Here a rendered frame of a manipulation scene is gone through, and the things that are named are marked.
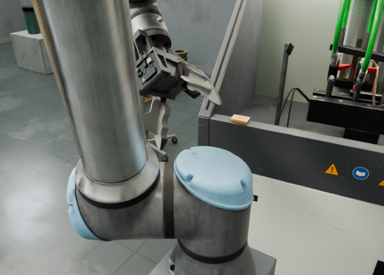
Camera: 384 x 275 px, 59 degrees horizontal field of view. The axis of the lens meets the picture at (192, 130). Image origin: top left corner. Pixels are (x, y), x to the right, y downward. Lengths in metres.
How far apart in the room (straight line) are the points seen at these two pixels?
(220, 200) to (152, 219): 0.10
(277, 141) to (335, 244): 0.38
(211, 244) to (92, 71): 0.31
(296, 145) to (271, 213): 0.27
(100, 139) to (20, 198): 2.09
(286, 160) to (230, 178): 0.56
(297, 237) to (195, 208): 0.74
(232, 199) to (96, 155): 0.19
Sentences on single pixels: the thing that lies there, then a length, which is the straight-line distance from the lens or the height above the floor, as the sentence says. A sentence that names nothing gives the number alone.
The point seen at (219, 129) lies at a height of 0.92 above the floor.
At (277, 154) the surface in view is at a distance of 1.02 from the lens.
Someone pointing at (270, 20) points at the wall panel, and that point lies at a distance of 1.46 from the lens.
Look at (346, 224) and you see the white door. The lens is 1.13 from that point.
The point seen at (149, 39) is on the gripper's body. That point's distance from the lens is 0.65.
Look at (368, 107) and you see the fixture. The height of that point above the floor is 0.98.
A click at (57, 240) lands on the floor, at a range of 2.09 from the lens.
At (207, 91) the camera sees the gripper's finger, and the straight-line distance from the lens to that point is 0.57.
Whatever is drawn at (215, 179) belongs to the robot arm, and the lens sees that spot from 0.47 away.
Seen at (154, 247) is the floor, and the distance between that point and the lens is 1.93.
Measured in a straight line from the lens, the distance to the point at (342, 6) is 0.96.
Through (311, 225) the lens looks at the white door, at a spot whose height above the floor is 0.66.
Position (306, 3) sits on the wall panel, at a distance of 1.43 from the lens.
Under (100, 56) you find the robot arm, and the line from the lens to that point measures 0.33.
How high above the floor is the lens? 1.40
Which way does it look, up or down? 28 degrees down
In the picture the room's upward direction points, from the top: straight up
